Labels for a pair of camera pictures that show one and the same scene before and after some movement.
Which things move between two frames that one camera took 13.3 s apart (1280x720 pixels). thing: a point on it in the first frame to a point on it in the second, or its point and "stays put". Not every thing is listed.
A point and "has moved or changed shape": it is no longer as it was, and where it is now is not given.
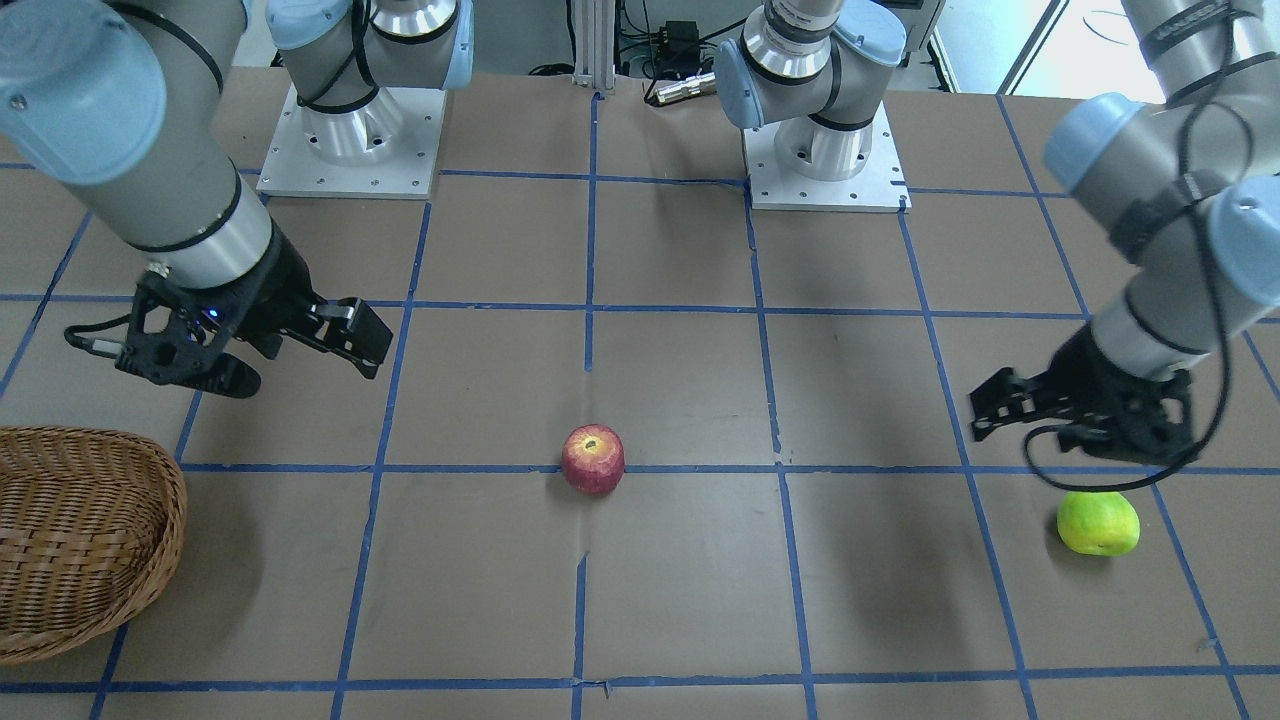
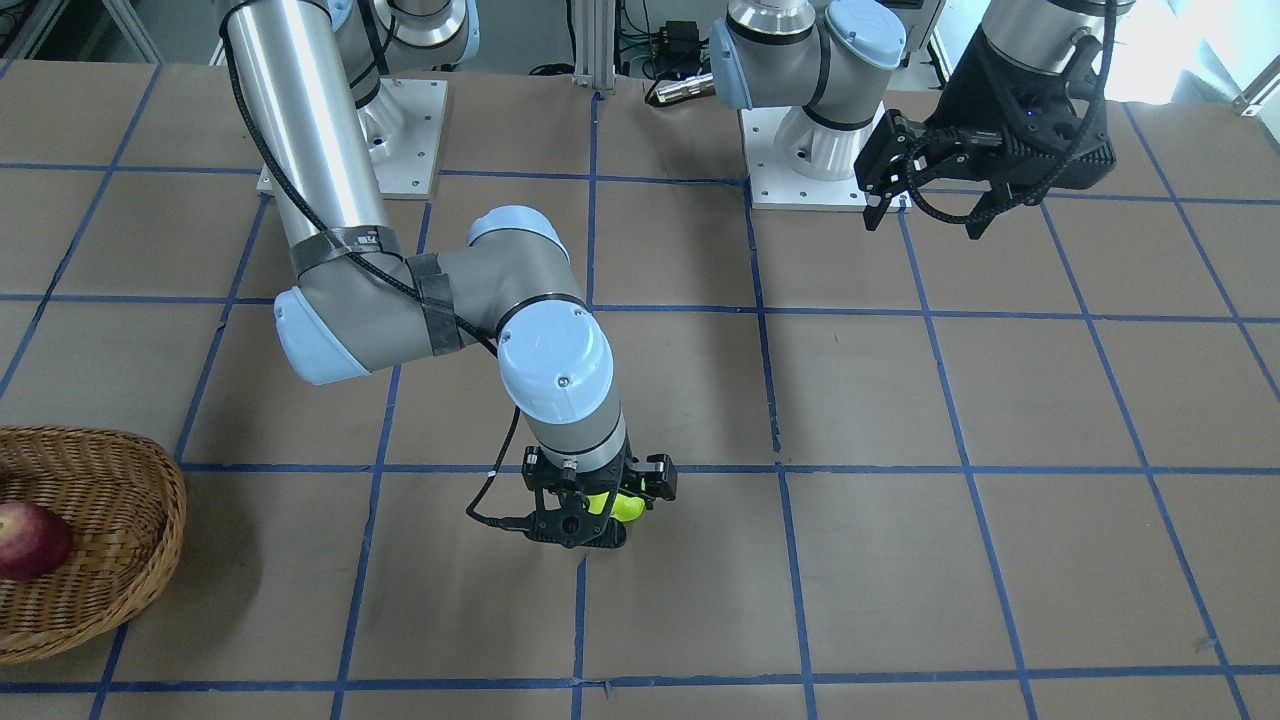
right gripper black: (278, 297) to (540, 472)
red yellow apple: (593, 458) has moved or changed shape
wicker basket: (90, 526) stays put
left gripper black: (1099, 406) to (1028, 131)
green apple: (1098, 522) to (625, 508)
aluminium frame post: (594, 44) stays put
